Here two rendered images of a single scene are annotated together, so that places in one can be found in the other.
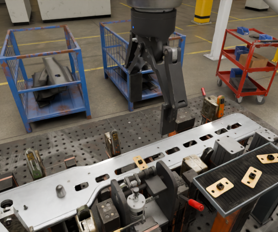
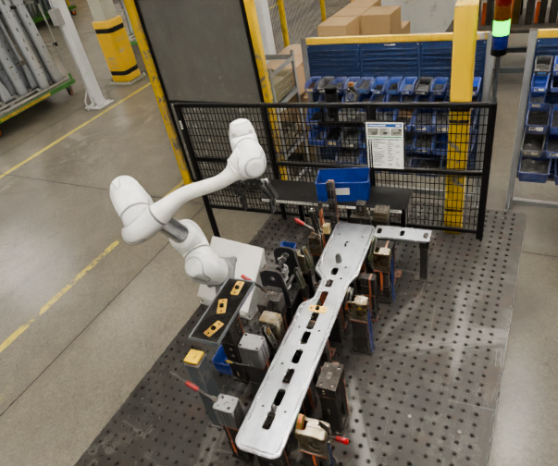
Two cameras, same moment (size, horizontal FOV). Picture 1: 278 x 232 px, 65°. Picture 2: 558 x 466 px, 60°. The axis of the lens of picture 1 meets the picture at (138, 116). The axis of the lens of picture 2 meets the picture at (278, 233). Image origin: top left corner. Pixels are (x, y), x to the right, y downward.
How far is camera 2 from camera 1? 2.29 m
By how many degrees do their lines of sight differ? 102
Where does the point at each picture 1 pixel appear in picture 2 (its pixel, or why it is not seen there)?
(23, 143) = (499, 304)
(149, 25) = not seen: hidden behind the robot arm
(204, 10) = not seen: outside the picture
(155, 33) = not seen: hidden behind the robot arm
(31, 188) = (359, 251)
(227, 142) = (253, 341)
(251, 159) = (226, 319)
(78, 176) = (344, 273)
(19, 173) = (445, 290)
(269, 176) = (211, 313)
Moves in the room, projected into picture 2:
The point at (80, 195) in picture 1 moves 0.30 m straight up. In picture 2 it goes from (327, 268) to (320, 220)
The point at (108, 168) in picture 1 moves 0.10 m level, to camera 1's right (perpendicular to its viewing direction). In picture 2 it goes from (333, 289) to (318, 301)
